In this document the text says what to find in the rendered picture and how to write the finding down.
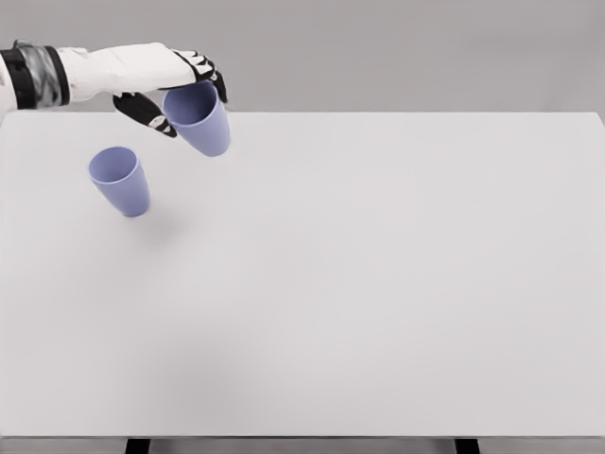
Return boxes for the lavender plastic cup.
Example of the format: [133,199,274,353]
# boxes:
[87,146,151,218]
[162,80,233,158]

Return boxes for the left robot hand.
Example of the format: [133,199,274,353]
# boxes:
[108,42,229,139]

